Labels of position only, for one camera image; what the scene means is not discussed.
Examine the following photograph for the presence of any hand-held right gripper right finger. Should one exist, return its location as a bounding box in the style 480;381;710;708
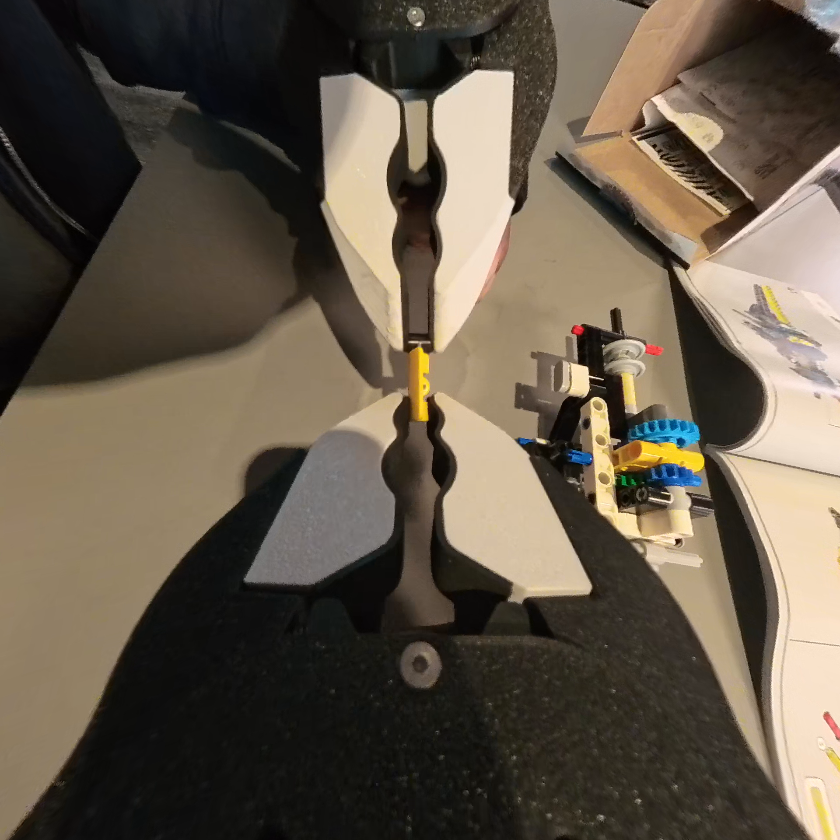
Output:
428;392;596;603

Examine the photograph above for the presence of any lego instruction booklet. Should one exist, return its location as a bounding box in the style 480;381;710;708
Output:
669;259;840;840

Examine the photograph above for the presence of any small yellow lego piece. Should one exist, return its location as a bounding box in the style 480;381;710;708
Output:
407;346;435;422

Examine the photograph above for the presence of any cardboard lego box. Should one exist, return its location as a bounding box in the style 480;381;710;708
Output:
554;0;840;270

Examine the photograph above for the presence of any partly built lego model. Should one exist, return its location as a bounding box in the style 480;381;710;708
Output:
515;307;716;568

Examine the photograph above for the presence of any white paper bag yellow circle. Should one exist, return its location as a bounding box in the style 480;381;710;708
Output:
643;85;726;165

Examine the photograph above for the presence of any person's left hand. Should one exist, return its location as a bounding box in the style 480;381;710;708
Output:
482;213;514;303

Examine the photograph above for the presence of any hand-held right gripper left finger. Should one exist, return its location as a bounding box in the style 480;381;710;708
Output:
243;392;411;598

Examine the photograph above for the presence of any black striped sheet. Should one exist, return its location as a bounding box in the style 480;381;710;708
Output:
630;125;749;217

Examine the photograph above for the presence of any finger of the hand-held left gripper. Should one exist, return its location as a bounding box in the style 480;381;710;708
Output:
428;69;516;353
319;71;404;352

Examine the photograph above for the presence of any person's dark jacket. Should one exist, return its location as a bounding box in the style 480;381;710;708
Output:
0;0;329;414

